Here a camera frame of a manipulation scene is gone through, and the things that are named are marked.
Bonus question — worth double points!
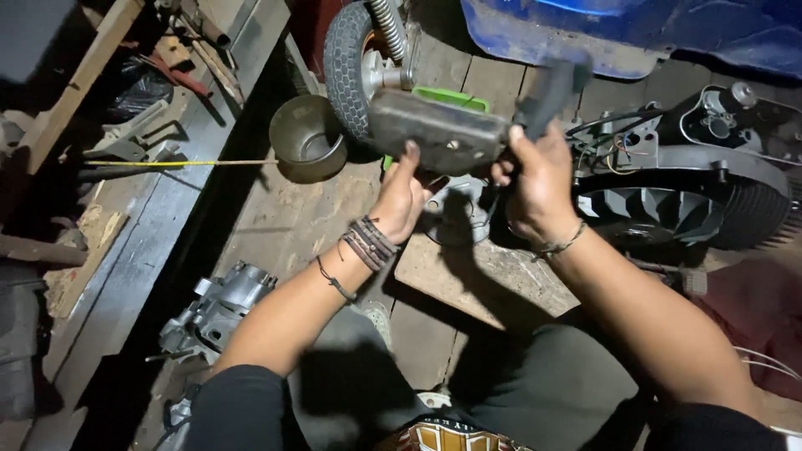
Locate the person's left hand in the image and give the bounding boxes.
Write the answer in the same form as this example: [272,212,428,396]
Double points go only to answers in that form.
[369,140,438,246]

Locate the person's right hand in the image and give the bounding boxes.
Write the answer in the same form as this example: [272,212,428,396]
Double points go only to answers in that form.
[490,123,579,246]

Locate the dark grey metal cover part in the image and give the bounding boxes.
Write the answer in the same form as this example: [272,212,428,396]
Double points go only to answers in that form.
[367,88,511,177]

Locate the black blurred tool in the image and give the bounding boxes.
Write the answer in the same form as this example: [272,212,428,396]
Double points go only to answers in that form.
[514,58,593,140]

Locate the round grey metal cover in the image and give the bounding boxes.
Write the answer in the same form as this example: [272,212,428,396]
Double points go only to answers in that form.
[421,175,499,246]

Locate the wooden board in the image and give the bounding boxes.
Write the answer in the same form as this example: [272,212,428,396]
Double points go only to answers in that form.
[393,233,580,332]

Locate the green plastic tray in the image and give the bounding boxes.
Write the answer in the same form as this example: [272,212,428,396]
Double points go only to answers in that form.
[382,86,491,171]

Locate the round metal pot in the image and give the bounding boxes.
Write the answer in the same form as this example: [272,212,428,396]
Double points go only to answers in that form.
[269,94,348,185]

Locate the person's white shoe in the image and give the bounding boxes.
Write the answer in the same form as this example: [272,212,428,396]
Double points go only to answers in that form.
[358,301,394,352]

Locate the scooter engine with fan cover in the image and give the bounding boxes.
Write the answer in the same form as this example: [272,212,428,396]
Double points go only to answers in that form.
[564,80,802,251]

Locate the small scooter wheel with tyre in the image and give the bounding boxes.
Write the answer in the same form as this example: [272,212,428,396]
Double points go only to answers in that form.
[322,0,417,144]

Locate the chrome coil spring shock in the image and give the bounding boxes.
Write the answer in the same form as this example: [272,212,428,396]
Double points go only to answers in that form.
[366,0,408,62]

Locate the blue scooter body panel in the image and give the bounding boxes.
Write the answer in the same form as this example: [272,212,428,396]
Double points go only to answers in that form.
[459,0,802,81]

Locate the person's dark trousers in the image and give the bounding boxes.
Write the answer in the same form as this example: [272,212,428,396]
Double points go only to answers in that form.
[185,307,802,451]

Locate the grey metal engine casing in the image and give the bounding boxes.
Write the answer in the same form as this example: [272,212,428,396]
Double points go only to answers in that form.
[145,260,278,365]

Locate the yellow thin rod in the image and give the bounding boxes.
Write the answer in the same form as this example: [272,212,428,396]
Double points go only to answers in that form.
[84,159,279,167]

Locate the person's patterned shirt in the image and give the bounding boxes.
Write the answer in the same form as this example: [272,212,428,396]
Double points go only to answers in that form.
[376,418,533,451]

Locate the red cloth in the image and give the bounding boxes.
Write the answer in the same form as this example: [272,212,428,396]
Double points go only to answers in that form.
[689,253,802,402]

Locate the black plastic bag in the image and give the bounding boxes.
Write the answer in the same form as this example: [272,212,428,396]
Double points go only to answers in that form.
[105,58,175,124]

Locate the heap of wood and scrap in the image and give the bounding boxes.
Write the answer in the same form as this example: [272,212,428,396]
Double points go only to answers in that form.
[0,0,246,182]

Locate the stack of brown wrist bracelets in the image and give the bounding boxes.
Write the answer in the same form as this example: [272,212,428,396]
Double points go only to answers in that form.
[340,216,401,273]

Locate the thin metal wrist bracelet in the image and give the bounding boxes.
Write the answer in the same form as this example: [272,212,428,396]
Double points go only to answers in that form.
[531,218,588,263]

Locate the bundle of coloured wires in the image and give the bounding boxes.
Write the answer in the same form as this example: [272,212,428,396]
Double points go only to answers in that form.
[573,128,652,176]

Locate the thin black cord bracelet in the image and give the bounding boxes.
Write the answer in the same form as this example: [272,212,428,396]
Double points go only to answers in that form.
[315,255,358,302]

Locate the white cables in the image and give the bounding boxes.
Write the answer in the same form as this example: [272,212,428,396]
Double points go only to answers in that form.
[733,346,802,382]

